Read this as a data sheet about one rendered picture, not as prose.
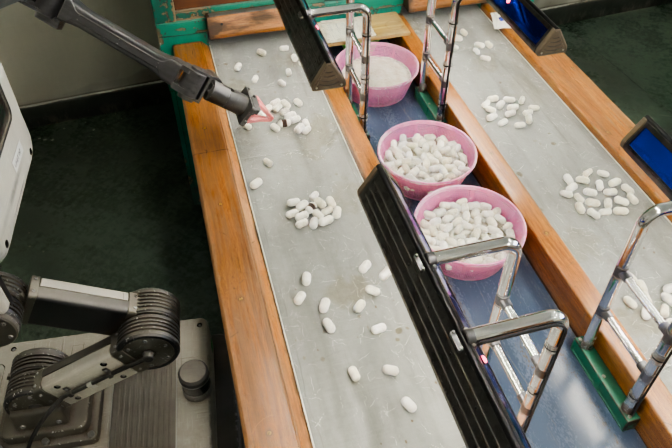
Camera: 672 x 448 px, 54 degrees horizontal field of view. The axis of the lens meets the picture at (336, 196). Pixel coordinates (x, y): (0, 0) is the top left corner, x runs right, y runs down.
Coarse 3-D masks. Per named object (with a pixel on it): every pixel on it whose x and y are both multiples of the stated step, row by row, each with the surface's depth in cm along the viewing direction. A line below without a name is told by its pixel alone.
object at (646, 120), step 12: (648, 120) 130; (636, 132) 132; (648, 132) 130; (660, 132) 127; (624, 144) 134; (636, 144) 131; (648, 144) 129; (660, 144) 127; (636, 156) 131; (648, 156) 128; (660, 156) 126; (648, 168) 128; (660, 168) 126; (660, 180) 125
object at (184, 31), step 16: (336, 0) 223; (368, 0) 226; (384, 0) 227; (400, 0) 229; (336, 16) 227; (416, 16) 235; (160, 32) 213; (176, 32) 215; (192, 32) 216; (272, 32) 227; (160, 48) 217; (176, 96) 234; (176, 112) 239; (192, 160) 255; (192, 176) 261; (192, 192) 266
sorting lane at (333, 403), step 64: (256, 64) 213; (256, 128) 188; (320, 128) 188; (256, 192) 169; (320, 192) 169; (320, 256) 153; (320, 320) 140; (384, 320) 140; (320, 384) 129; (384, 384) 129
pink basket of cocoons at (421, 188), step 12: (420, 120) 186; (396, 132) 185; (408, 132) 187; (420, 132) 188; (432, 132) 187; (444, 132) 186; (456, 132) 184; (384, 144) 182; (468, 144) 180; (468, 156) 180; (396, 180) 173; (408, 180) 168; (456, 180) 168; (408, 192) 174; (420, 192) 172; (444, 192) 173
